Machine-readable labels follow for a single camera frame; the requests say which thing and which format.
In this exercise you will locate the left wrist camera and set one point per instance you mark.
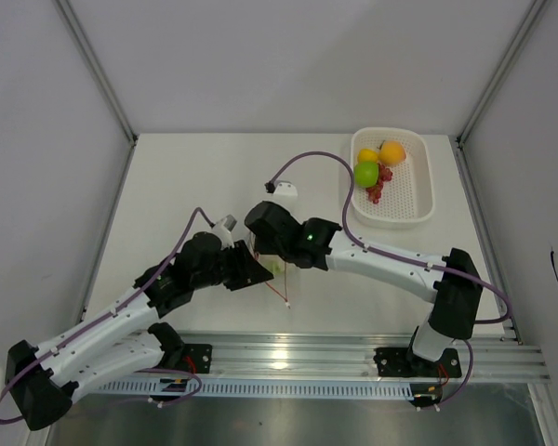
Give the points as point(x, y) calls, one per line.
point(223, 229)

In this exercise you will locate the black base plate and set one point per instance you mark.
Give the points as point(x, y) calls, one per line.
point(192, 358)
point(402, 363)

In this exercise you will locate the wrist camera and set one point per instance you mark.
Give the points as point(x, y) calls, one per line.
point(223, 229)
point(282, 192)

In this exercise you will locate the aluminium mounting rail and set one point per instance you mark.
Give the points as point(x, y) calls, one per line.
point(349, 357)

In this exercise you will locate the white perforated plastic basket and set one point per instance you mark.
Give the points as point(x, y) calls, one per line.
point(407, 199)

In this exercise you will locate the aluminium frame post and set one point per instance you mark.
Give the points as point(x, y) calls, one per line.
point(510, 55)
point(81, 40)

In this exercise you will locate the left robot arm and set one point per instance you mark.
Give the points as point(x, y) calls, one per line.
point(46, 380)

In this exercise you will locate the red grape bunch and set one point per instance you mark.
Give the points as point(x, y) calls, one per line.
point(374, 193)

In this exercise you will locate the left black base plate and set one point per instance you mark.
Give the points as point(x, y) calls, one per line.
point(192, 358)

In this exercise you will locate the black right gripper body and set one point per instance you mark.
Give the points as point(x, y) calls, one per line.
point(270, 249)

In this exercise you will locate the white cauliflower with green leaves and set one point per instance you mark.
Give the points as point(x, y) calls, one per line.
point(278, 267)

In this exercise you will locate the yellow lemon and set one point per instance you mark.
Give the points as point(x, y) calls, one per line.
point(367, 155)

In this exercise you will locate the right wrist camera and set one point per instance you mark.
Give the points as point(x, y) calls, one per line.
point(282, 192)

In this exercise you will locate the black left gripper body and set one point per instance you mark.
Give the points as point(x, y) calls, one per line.
point(213, 277)

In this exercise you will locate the slotted white cable duct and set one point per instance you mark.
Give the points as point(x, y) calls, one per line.
point(259, 388)

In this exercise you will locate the right aluminium frame post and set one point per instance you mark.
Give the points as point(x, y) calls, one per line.
point(510, 55)

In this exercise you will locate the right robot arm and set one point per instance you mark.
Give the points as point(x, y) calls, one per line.
point(444, 282)

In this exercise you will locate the left aluminium frame post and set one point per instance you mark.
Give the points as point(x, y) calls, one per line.
point(81, 40)

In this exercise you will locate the clear orange-zipper zip bag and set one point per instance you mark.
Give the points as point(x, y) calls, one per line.
point(279, 284)

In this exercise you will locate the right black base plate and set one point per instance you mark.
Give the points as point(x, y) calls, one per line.
point(402, 363)

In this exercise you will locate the orange fruit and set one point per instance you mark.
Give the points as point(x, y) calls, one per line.
point(392, 153)

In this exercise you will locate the green apple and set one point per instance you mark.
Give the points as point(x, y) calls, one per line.
point(366, 174)

